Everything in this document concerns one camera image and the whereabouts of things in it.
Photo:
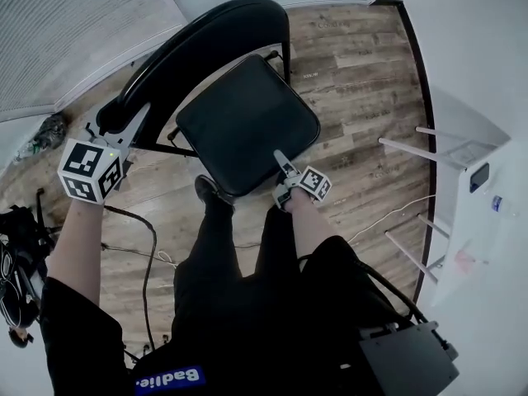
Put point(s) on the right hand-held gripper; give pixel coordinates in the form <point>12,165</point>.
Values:
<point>307,185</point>

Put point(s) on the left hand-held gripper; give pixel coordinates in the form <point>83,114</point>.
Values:
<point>88,169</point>

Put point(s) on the black folding chair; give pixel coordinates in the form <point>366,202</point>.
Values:
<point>247,126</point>

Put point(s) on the person's right forearm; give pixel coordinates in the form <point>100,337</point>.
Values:
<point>311,229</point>

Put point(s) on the person's left forearm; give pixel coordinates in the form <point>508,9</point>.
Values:
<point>76,246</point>

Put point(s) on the dark rubbish bag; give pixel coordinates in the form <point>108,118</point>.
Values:
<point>51,131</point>

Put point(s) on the person's black shoe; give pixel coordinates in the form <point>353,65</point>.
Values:
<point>212,191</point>

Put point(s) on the white window blind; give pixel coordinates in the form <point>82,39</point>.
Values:
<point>78,31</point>

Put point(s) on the person's black trousers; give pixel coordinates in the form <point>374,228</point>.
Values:
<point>231,287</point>

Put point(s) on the person's black shirt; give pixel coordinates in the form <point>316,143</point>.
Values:
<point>255,345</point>

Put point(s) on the white table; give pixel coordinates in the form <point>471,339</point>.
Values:
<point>478,180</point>

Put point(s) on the black phone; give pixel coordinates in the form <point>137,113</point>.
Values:
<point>479,176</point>

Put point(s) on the pink wrapper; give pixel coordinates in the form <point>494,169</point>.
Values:
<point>465,257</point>

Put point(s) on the clear plastic water bottle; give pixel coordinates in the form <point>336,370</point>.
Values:
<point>504,206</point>

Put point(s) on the grey box worn at waist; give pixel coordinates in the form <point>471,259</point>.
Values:
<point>406,363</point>

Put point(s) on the black door frame strip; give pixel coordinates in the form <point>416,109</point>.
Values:
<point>420,97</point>

